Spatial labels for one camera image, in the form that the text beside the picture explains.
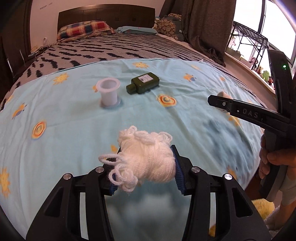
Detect white yarn ball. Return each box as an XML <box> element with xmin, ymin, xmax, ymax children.
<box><xmin>98</xmin><ymin>126</ymin><xmax>176</xmax><ymax>193</ymax></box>

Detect dark green bottle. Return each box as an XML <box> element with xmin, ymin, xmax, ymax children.
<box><xmin>126</xmin><ymin>72</ymin><xmax>159</xmax><ymax>94</ymax></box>

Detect white plastic cup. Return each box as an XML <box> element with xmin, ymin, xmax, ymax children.
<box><xmin>95</xmin><ymin>77</ymin><xmax>120</xmax><ymax>108</ymax></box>

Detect person's right hand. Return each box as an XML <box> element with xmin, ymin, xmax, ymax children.
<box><xmin>259</xmin><ymin>134</ymin><xmax>296</xmax><ymax>180</ymax></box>

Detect light blue cartoon sheet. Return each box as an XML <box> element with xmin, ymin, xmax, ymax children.
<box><xmin>1</xmin><ymin>59</ymin><xmax>262</xmax><ymax>237</ymax></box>

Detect metal window rack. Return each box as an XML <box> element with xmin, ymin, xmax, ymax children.
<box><xmin>227</xmin><ymin>21</ymin><xmax>269</xmax><ymax>71</ymax></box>

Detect dark brown curtain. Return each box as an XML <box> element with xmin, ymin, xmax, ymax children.
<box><xmin>159</xmin><ymin>0</ymin><xmax>236</xmax><ymax>67</ymax></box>

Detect grey black patterned blanket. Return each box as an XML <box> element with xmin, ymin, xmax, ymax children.
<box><xmin>1</xmin><ymin>34</ymin><xmax>250</xmax><ymax>109</ymax></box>

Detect teal pillow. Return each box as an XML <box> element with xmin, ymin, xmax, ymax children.
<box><xmin>115</xmin><ymin>26</ymin><xmax>158</xmax><ymax>35</ymax></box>

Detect patterned brown cushion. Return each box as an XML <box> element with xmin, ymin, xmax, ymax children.
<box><xmin>153</xmin><ymin>13</ymin><xmax>184</xmax><ymax>42</ymax></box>

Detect plaid colourful pillow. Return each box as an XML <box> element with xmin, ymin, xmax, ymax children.
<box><xmin>57</xmin><ymin>20</ymin><xmax>115</xmax><ymax>42</ymax></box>

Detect dark wooden headboard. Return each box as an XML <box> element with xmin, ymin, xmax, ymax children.
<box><xmin>57</xmin><ymin>4</ymin><xmax>155</xmax><ymax>30</ymax></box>

